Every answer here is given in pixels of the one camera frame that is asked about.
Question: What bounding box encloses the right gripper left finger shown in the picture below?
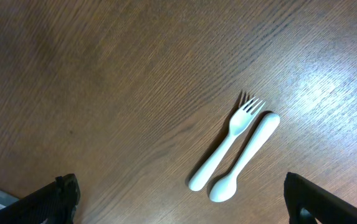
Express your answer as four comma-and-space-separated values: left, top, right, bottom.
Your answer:
0, 174, 80, 224

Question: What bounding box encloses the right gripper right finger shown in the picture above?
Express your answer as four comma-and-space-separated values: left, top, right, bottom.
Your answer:
283, 172, 357, 224

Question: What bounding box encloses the white plastic spoon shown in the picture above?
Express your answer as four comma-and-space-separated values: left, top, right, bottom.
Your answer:
209, 113, 280, 203

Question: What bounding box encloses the white plastic fork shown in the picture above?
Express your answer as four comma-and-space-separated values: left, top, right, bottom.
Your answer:
188, 97, 265, 192

